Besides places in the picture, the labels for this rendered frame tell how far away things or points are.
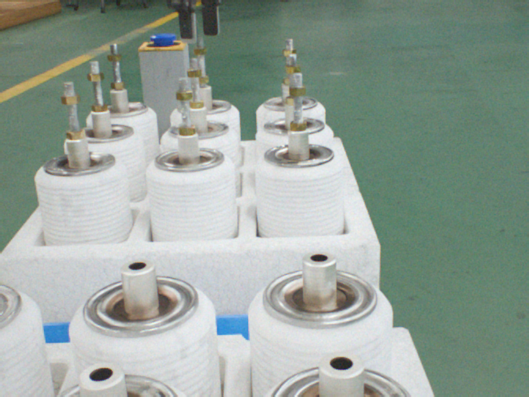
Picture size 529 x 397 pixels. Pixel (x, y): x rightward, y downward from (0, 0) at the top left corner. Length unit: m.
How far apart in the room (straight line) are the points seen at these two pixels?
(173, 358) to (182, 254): 0.28
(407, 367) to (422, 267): 0.55
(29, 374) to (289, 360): 0.17
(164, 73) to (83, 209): 0.42
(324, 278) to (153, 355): 0.12
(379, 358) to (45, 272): 0.40
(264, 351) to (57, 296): 0.35
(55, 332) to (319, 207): 0.29
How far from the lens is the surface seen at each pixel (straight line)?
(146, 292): 0.46
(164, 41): 1.13
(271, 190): 0.73
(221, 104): 0.99
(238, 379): 0.52
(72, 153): 0.77
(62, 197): 0.75
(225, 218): 0.75
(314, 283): 0.46
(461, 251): 1.14
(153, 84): 1.13
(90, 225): 0.76
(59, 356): 0.58
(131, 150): 0.86
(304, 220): 0.73
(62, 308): 0.77
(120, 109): 0.99
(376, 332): 0.45
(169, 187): 0.73
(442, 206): 1.31
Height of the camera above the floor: 0.48
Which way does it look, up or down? 21 degrees down
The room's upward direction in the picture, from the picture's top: 2 degrees counter-clockwise
